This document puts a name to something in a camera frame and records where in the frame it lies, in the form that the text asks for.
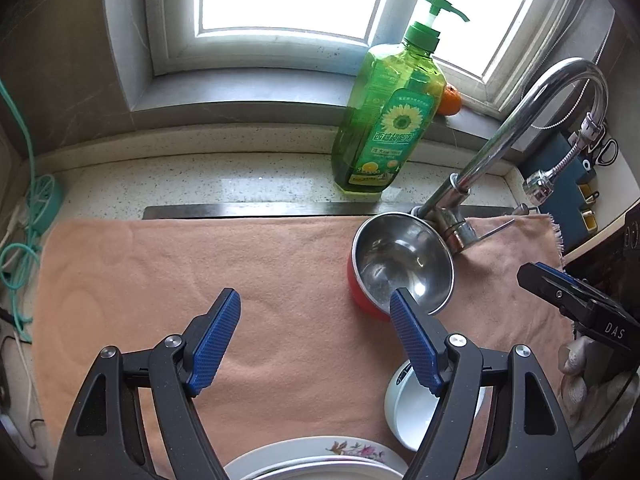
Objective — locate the orange fruit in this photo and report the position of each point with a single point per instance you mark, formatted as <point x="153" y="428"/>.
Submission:
<point x="450" y="102"/>

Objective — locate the steel bowl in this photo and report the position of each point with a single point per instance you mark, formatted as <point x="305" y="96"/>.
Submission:
<point x="400" y="255"/>

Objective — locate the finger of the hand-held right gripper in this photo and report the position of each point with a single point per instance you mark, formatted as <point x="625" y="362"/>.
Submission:
<point x="545" y="280"/>

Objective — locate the floral ceramic plate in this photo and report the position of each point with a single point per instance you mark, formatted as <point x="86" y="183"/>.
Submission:
<point x="320" y="447"/>

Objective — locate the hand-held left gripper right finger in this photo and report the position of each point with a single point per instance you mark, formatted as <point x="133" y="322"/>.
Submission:
<point x="412" y="340"/>

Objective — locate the person's right hand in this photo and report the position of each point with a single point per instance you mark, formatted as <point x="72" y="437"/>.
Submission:
<point x="575" y="390"/>

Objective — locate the white power plug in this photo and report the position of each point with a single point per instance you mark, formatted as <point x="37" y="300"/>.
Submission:
<point x="17" y="220"/>

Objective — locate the small white bowl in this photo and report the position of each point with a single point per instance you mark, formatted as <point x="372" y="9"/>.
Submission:
<point x="410" y="415"/>

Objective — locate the green dish soap bottle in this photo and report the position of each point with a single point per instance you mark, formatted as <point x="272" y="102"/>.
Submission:
<point x="385" y="125"/>

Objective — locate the teal round power strip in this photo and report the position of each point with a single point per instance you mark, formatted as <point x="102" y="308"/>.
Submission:
<point x="47" y="200"/>

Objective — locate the chrome faucet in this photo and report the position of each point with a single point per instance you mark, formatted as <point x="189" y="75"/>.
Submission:
<point x="500" y="140"/>

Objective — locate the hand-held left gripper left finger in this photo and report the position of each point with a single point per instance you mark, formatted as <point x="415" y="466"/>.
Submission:
<point x="215" y="340"/>

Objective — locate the blue knife holder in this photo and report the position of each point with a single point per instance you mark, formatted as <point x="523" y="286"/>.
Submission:
<point x="560" y="180"/>

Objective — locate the white ceramic plate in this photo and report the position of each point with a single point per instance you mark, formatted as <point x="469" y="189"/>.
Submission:
<point x="320" y="470"/>

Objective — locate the black scissors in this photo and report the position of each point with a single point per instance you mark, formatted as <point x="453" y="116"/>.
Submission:
<point x="607" y="152"/>

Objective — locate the pink towel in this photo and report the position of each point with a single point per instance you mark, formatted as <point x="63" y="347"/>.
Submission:
<point x="275" y="270"/>

